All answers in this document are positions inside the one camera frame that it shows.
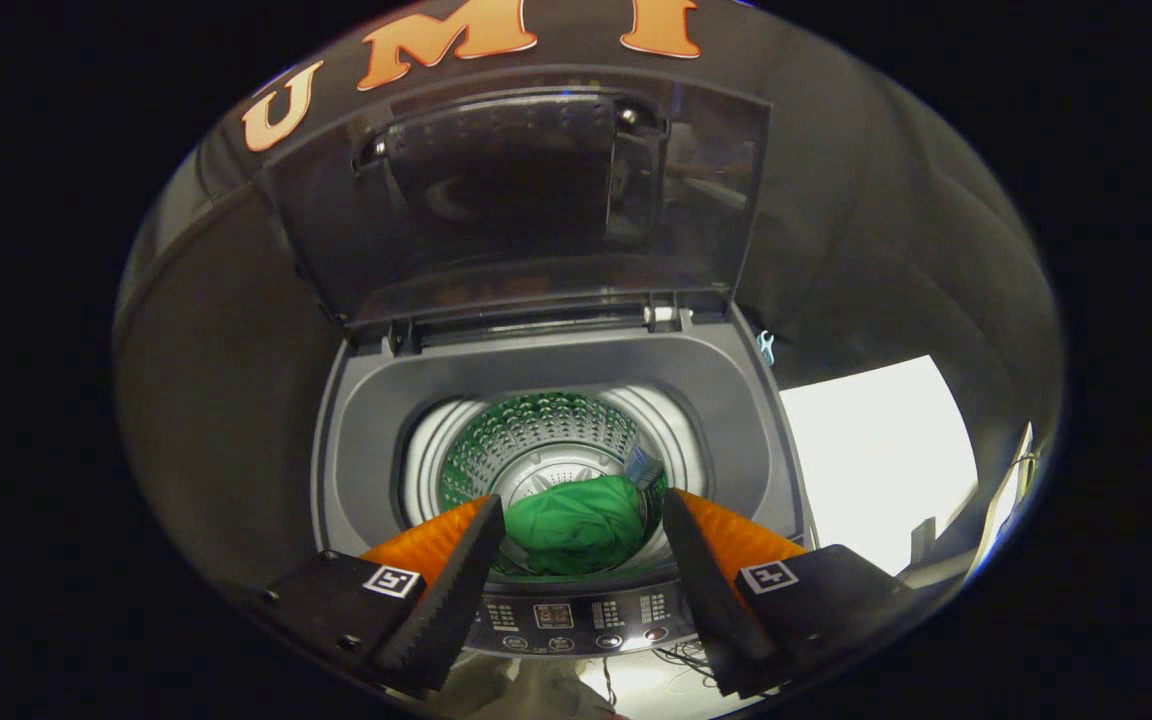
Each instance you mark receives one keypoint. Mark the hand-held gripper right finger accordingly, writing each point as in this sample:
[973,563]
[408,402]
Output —
[711,600]

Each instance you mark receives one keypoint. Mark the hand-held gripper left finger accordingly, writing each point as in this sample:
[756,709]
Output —
[456,590]

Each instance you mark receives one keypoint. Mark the green polo shirt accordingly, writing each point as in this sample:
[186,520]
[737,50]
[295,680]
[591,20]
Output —
[576,525]

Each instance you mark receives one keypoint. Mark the grey washing machine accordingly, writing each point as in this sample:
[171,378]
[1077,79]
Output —
[376,420]

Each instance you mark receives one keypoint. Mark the dark transparent washing machine lid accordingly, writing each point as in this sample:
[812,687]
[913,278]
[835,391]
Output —
[336,220]

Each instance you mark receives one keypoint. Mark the white flat board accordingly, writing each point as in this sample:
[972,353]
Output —
[876,460]

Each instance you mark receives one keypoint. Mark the small blue clip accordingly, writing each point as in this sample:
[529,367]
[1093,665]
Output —
[765,347]

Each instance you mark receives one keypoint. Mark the white narrow panel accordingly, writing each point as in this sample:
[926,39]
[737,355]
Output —
[1011,490]

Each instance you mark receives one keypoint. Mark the black backdrop cloth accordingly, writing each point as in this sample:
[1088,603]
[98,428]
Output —
[886,230]

